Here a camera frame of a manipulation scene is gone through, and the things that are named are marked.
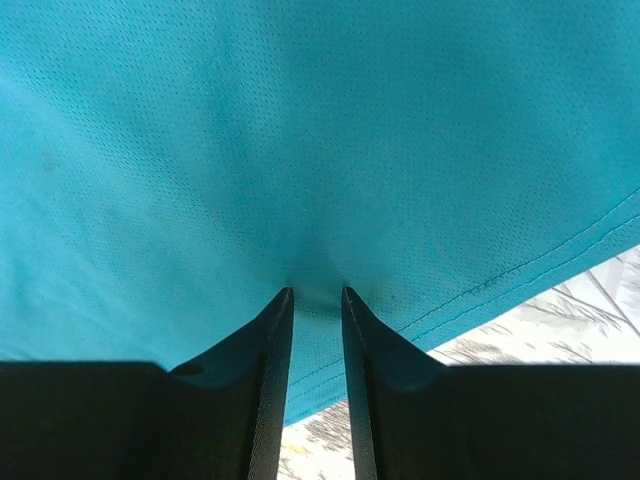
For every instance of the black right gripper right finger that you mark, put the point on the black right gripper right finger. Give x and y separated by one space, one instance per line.
413 417

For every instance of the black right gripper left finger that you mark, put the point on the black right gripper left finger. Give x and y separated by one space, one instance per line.
219 415

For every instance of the teal t shirt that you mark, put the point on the teal t shirt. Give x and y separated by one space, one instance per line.
168 166

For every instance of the floral patterned table mat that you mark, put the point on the floral patterned table mat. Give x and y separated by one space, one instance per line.
590 318

